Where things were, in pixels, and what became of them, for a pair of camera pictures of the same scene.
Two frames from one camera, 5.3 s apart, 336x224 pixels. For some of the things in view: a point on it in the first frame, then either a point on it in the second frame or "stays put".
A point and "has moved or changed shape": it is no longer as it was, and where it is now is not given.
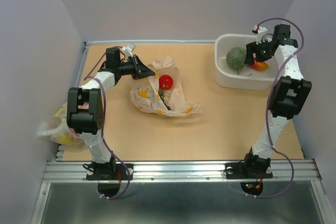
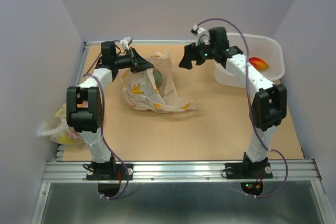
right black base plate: (251, 175) stays put
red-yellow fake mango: (260, 66) stays put
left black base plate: (108, 176) stays put
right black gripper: (252, 48) -> (191, 53)
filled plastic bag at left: (60, 132) stays put
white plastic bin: (247, 78) stays put
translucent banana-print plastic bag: (162, 94) has moved or changed shape
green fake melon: (235, 57) has moved or changed shape
